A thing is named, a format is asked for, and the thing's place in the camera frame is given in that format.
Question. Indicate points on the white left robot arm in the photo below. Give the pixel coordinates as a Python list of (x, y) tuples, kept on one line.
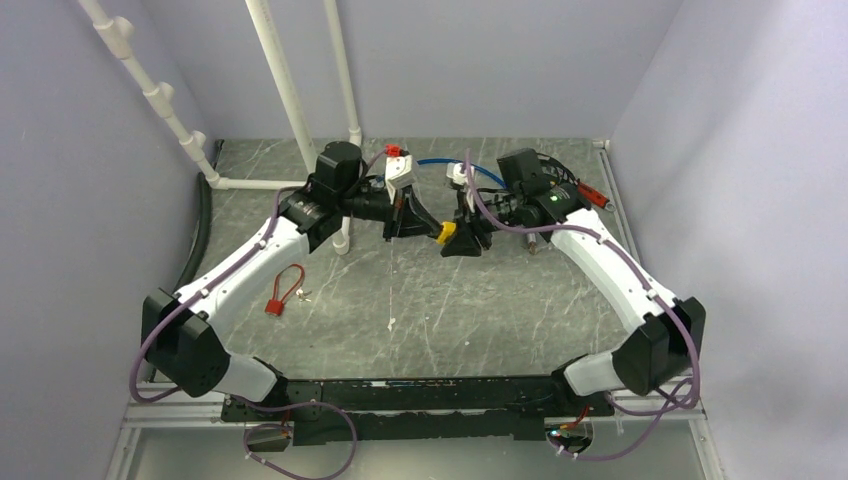
[(181, 331)]

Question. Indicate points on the yellow padlock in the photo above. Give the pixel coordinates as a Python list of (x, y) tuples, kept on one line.
[(447, 232)]

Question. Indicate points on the blue cable lock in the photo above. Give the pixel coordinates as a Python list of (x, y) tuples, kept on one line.
[(531, 241)]

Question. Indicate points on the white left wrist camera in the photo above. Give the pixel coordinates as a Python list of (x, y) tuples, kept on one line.
[(401, 170)]

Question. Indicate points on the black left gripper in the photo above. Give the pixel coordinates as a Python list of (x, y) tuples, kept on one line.
[(415, 222)]

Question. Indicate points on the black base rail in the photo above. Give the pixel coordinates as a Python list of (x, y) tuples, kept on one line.
[(330, 410)]

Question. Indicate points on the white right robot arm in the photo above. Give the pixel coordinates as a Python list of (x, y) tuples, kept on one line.
[(539, 195)]

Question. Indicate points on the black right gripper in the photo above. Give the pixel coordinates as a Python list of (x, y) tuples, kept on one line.
[(468, 221)]

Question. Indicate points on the aluminium extrusion frame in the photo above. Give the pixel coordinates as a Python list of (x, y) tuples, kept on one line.
[(180, 437)]

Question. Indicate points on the red handled wrench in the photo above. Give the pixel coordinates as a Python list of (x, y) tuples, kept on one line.
[(595, 197)]

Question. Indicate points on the red cable padlock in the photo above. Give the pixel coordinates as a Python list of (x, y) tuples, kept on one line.
[(279, 297)]

